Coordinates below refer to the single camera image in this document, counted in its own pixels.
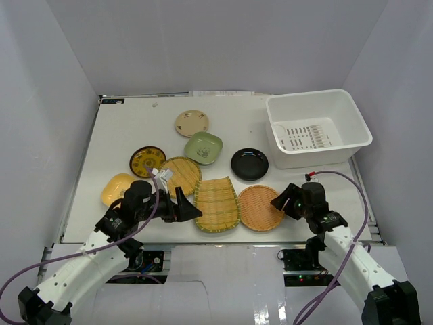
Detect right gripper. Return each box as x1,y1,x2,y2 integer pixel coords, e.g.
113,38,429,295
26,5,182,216
271,184,311,221

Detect round bamboo plate green rim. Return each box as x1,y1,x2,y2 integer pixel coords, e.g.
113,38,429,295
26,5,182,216
160,156,202,199

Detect rectangular bamboo tray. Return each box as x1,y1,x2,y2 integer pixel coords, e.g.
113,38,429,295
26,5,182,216
193,177,241,233

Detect orange round woven plate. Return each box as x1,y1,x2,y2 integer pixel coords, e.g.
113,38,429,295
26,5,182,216
239,185,284,232

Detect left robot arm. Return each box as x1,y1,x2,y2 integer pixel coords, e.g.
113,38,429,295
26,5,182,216
18,181,202,324

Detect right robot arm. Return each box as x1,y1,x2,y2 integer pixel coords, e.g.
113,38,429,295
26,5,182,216
271,182,421,324

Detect white plastic bin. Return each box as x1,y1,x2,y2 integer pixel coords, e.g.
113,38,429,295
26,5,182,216
265,89,373,169

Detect black round plate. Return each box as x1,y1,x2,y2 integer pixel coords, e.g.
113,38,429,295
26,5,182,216
230,148,269,181

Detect brown yellow patterned plate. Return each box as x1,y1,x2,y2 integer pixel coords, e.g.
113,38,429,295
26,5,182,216
129,146,166,179

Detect green square panda plate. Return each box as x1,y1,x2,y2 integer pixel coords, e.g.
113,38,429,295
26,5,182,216
184,132,223,165

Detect yellow square panda plate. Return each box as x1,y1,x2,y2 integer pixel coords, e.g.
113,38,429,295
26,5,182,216
101,173,137,207

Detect beige round plate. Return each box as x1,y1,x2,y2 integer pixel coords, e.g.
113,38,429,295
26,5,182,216
175,110,210,137

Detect papers behind table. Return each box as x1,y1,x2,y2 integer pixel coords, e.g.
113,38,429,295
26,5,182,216
188,91,268,97

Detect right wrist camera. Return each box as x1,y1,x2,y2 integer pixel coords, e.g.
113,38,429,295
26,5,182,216
304,172,319,183

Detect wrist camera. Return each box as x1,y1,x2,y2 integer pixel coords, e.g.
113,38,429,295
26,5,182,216
304,172,319,183
151,168,173,192

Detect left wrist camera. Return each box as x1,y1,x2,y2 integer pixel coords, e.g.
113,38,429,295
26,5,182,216
151,168,173,192

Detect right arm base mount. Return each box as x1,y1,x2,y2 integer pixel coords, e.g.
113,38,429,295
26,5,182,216
277,249,333,287

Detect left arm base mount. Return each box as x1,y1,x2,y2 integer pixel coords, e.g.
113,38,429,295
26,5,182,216
108,250,166,284

